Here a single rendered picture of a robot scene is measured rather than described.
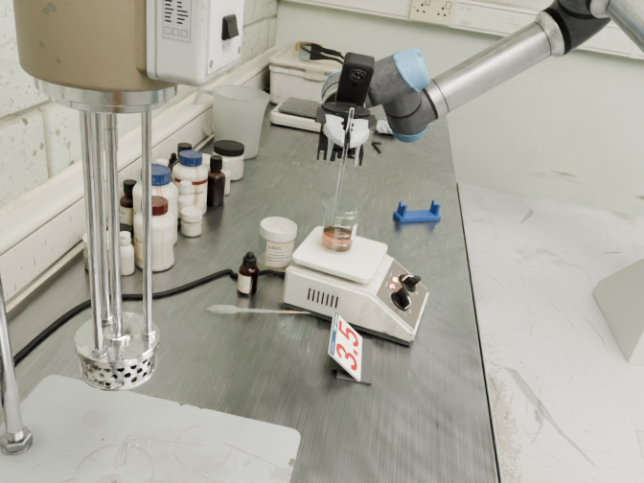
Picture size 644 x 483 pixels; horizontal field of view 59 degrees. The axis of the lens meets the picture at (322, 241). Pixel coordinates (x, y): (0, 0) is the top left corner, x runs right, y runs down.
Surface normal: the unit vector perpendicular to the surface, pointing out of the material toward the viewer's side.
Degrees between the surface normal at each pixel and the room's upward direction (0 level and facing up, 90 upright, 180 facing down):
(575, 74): 90
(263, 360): 0
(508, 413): 0
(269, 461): 0
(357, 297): 90
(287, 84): 93
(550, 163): 90
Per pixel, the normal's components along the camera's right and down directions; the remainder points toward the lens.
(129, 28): 0.54, 0.46
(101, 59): 0.22, 0.48
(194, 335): 0.14, -0.87
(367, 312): -0.32, 0.40
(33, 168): 0.98, 0.19
